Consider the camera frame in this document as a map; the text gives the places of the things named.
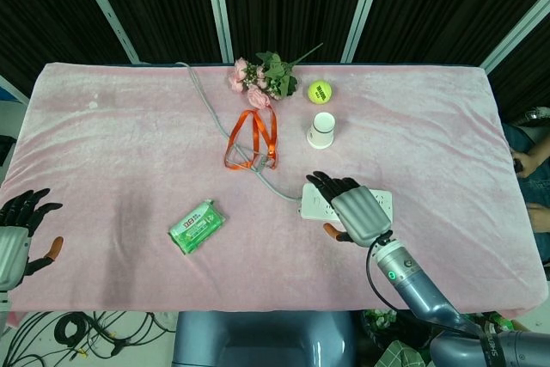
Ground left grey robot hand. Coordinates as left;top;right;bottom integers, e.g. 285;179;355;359
0;188;64;291

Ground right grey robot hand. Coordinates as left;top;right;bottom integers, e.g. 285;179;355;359
304;170;394;250

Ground white power strip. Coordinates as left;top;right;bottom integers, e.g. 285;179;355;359
297;182;394;230

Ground white paper cup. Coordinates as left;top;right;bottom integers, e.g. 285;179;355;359
305;112;336;151

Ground green floral bag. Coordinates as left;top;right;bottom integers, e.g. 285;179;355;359
360;309;435;367

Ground yellow tennis ball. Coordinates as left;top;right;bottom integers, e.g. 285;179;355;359
307;79;335;106

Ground pink plush tablecloth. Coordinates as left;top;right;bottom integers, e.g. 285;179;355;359
0;61;549;321

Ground pink artificial flower bouquet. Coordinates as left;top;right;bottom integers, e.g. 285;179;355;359
228;42;324;109

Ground green wet wipes pack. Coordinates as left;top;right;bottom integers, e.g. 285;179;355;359
167;198;227;257

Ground grey-blue robot torso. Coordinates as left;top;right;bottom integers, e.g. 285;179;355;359
171;310;358;367

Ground person in blue jeans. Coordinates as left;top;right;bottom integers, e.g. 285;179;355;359
500;107;550;267

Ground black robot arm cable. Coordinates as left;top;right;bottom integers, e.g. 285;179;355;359
365;233;401;313

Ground black floor cables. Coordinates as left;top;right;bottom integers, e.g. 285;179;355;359
0;309;178;367

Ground orange lanyard with badge holder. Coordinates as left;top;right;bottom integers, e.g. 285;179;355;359
223;107;279;172

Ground grey power cable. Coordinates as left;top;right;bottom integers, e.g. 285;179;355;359
174;61;303;204

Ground white partition post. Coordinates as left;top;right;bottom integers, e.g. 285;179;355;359
480;0;550;74
340;0;390;64
70;0;141;64
201;0;235;64

